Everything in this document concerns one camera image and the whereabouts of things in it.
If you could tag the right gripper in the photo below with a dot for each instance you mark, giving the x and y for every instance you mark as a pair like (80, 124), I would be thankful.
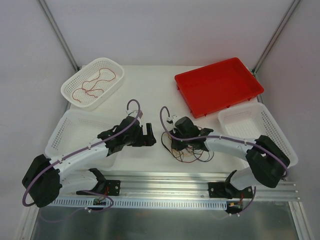
(176, 143)

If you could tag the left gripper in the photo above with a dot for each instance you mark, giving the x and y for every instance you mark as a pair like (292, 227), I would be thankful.
(144, 139)

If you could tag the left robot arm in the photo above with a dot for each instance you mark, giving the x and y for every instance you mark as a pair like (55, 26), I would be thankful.
(47, 178)

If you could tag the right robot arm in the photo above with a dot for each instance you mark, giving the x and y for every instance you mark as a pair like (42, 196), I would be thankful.
(267, 163)

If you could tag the red plastic tray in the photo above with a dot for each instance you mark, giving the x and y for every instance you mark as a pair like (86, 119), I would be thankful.
(217, 86)

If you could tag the white perforated basket right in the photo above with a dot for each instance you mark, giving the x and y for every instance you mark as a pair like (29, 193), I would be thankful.
(251, 120)

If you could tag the white perforated basket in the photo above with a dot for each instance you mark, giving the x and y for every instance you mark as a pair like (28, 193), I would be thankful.
(93, 83)
(251, 120)
(76, 129)

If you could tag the white perforated basket near left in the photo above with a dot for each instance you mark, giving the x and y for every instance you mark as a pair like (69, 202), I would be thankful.
(76, 129)

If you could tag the white perforated basket far left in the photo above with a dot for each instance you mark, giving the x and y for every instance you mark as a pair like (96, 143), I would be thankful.
(93, 83)

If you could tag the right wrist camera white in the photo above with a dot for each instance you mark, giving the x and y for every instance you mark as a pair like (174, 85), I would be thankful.
(172, 119)

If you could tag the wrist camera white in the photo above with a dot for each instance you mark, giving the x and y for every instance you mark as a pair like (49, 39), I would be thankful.
(135, 114)
(172, 119)

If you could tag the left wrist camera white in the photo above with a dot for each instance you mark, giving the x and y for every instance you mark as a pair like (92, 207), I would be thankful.
(135, 114)

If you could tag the white slotted cable duct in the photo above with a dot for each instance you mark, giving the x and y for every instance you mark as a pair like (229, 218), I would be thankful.
(139, 203)

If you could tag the left frame post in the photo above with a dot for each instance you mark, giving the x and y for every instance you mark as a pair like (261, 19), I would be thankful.
(57, 32)

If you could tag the frame post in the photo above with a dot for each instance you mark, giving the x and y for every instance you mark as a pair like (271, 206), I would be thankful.
(57, 32)
(276, 34)

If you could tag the right frame post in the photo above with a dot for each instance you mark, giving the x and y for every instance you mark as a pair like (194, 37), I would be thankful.
(276, 34)

